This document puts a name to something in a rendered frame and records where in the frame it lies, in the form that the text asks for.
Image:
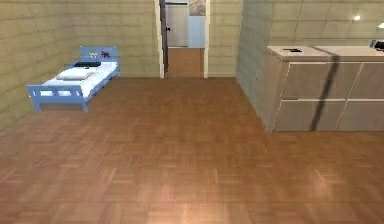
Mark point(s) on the blue bed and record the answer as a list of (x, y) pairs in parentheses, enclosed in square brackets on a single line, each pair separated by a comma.
[(90, 83)]

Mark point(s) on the beige cupboard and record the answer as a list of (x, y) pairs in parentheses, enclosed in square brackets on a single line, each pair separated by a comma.
[(330, 93)]

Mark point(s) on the black laptop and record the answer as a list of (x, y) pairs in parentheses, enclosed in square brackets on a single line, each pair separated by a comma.
[(87, 64)]

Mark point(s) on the grey room door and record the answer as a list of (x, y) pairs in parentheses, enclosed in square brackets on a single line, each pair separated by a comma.
[(163, 36)]

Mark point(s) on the black and silver appliance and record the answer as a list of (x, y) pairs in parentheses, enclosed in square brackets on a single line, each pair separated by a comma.
[(379, 44)]

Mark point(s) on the small flat black object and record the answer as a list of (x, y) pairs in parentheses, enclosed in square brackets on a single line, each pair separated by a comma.
[(292, 50)]

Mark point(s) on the framed wall picture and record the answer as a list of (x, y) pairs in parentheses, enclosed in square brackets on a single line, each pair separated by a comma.
[(197, 7)]

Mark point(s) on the white pillow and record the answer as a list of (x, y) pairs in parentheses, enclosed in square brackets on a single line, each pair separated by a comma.
[(74, 75)]

